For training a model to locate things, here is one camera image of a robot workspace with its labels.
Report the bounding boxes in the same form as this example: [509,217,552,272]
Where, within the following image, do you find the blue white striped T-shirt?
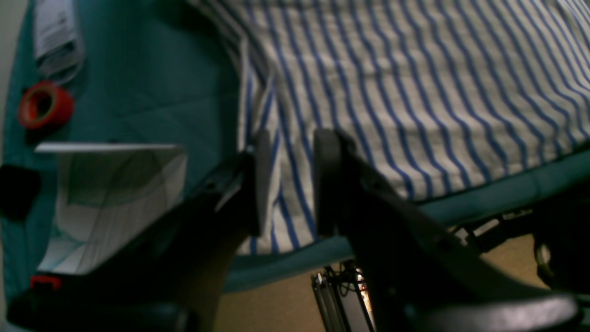
[190,0,590,255]

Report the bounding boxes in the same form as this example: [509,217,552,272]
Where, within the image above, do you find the orange black spring clamp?
[29,274,63,291]

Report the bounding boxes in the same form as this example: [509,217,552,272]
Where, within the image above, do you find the clear blister pack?
[32,0,86,85]

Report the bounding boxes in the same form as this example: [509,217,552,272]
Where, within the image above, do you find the red tape roll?
[18,81,74,130]

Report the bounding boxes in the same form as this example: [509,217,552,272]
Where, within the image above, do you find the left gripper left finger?
[7,130,272,332]

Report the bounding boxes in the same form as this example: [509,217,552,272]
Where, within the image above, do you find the black square pad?
[0,164,41,221]

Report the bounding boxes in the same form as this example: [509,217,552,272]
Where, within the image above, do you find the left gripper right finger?
[313,129,581,332]

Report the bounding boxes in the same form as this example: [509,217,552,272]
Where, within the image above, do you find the white grey notebook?
[36,142,188,275]

